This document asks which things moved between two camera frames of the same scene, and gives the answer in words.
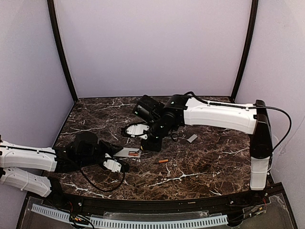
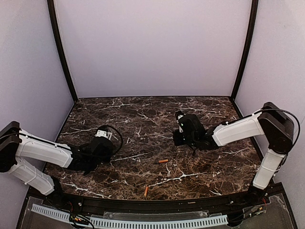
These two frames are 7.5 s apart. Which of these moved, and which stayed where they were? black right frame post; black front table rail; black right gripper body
Moved: black right gripper body
Stayed: black right frame post; black front table rail
